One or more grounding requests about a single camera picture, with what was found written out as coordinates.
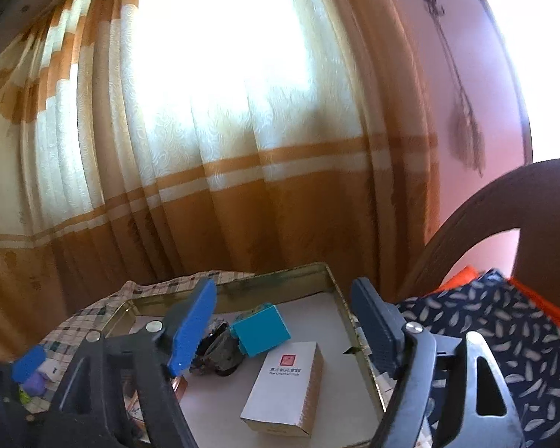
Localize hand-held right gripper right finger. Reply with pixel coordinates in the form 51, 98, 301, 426
351, 277, 526, 448

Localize black hair clip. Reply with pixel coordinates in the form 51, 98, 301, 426
191, 320, 248, 378

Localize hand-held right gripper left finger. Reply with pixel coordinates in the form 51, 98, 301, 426
51, 279, 218, 448

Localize navy feather-print cushion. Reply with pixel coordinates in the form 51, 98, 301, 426
394, 268, 560, 448

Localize teal toy brick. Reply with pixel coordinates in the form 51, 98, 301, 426
230, 303, 292, 358

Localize wall hook with tassel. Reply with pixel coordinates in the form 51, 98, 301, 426
417, 0, 486, 175

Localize white box with red label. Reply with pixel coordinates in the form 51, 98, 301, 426
240, 340, 325, 437

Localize gold tin box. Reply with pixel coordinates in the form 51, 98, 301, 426
105, 262, 393, 448

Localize white paper liner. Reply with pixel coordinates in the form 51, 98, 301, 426
177, 292, 386, 448

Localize purple lidded box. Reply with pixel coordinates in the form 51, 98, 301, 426
21, 371, 47, 397

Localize cream and orange curtain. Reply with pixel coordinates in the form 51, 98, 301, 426
0, 0, 442, 365

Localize plaid tablecloth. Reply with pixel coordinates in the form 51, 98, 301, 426
25, 268, 430, 448

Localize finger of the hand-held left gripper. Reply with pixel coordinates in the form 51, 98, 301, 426
12, 345, 46, 382

